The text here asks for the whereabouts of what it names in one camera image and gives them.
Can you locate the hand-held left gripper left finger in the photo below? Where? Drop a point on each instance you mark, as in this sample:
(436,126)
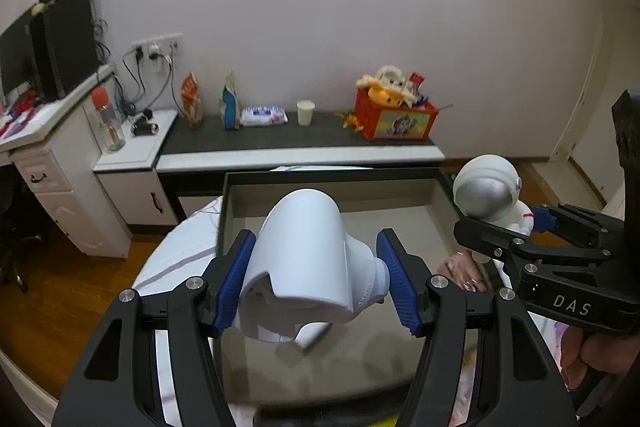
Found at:
(232,282)

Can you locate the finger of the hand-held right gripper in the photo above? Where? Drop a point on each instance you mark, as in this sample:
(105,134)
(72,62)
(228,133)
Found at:
(480,234)
(545,218)

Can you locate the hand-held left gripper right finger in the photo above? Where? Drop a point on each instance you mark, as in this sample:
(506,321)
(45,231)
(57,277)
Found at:
(400,282)

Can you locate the white astronaut figurine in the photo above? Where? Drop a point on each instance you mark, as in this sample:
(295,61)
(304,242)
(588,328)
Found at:
(485,192)

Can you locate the white plastic appliance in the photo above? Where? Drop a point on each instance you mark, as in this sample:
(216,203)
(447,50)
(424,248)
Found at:
(310,257)

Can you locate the person's right hand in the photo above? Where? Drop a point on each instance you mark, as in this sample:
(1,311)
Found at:
(590,352)

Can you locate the pink shiny wrapper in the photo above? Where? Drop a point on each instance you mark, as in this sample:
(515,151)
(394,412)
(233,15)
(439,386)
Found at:
(462,274)

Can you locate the white striped quilt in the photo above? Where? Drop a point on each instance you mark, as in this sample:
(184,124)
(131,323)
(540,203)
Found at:
(185,247)

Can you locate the white door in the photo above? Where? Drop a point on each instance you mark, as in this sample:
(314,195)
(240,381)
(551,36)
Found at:
(585,117)

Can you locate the purple printed blanket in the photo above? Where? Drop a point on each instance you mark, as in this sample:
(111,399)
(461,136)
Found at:
(465,377)

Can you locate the white low cabinet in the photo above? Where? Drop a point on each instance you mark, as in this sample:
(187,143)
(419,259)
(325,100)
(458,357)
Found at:
(132,192)

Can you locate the red toy crate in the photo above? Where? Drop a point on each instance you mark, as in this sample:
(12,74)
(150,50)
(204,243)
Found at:
(395,122)

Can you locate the dark topped long bench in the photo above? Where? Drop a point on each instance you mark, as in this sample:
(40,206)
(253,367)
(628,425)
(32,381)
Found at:
(310,142)

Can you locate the red and white packet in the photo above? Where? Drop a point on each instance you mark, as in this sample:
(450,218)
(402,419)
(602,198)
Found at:
(416,84)

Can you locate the small orange toy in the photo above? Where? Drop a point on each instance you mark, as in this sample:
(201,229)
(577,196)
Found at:
(352,122)

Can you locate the yellow plush toy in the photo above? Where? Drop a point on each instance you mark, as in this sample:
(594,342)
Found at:
(385,96)

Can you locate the wet wipes pack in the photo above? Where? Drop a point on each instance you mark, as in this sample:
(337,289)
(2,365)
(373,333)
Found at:
(264,115)

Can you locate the blue snack bag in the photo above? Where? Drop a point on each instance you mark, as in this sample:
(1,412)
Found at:
(230,104)

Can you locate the small dark cylinder gadget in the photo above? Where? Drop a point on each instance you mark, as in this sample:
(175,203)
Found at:
(145,126)

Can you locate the white plush monkey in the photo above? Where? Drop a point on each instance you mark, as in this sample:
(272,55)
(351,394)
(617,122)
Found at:
(392,77)

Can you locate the white paper cup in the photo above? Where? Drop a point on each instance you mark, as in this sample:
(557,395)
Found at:
(305,113)

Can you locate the orange snack bag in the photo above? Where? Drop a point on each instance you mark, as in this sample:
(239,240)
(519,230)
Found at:
(192,99)

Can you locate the clear bottle with red cap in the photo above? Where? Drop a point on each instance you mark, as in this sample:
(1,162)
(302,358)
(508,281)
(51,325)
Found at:
(111,122)

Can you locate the white desk with drawers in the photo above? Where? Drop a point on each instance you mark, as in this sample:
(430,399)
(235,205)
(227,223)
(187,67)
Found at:
(60,167)

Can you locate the white power strip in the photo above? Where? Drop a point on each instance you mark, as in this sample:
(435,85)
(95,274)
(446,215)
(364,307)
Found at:
(156,42)

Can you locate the red desk clutter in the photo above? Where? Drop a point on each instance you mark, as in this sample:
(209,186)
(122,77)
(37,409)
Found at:
(17,112)

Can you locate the black monitor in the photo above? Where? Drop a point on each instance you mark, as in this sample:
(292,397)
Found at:
(17,57)

